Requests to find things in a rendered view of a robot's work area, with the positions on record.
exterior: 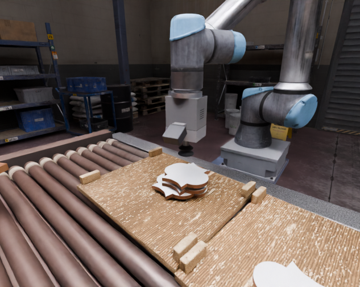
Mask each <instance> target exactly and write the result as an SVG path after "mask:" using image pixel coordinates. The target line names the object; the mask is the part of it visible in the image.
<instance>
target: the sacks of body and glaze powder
mask: <svg viewBox="0 0 360 287"><path fill-rule="evenodd" d="M135 95H136V94H135V93H133V92H131V101H132V108H133V118H137V117H138V112H137V111H136V110H138V108H136V107H134V106H136V104H137V103H136V102H135V101H137V99H136V98H135V97H134V96H135ZM70 99H71V100H73V101H71V102H70V104H71V105H74V107H73V108H72V110H73V111H75V112H73V114H72V115H73V120H74V122H75V123H77V122H79V121H80V120H84V119H87V117H86V110H85V104H84V97H78V96H71V97H70ZM86 99H87V103H88V110H89V117H90V118H91V116H90V109H89V102H88V97H86ZM90 101H91V106H92V113H93V117H95V118H101V119H103V117H102V108H101V103H100V101H101V99H100V95H96V96H90Z"/></svg>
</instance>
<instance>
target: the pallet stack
mask: <svg viewBox="0 0 360 287"><path fill-rule="evenodd" d="M164 80H168V82H167V83H163V82H164ZM169 80H171V78H162V77H147V78H140V79H130V82H132V84H130V86H131V92H133V93H135V94H136V95H135V96H134V97H135V98H136V99H137V101H135V102H136V103H137V104H136V106H134V107H136V108H138V110H136V111H137V112H138V113H142V116H145V115H148V114H153V113H156V112H161V111H164V110H165V109H162V110H161V108H162V107H164V106H165V103H163V102H165V97H166V96H170V95H168V91H169ZM154 81H156V82H155V83H154ZM166 85H168V88H165V86H166ZM164 91H167V93H164ZM149 110H155V111H154V112H150V113H148V112H147V111H149Z"/></svg>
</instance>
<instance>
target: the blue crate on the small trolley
mask: <svg viewBox="0 0 360 287"><path fill-rule="evenodd" d="M66 80H67V86H68V88H67V89H68V91H69V92H81V93H96V92H102V91H106V90H107V87H106V79H105V77H69V78H66Z"/></svg>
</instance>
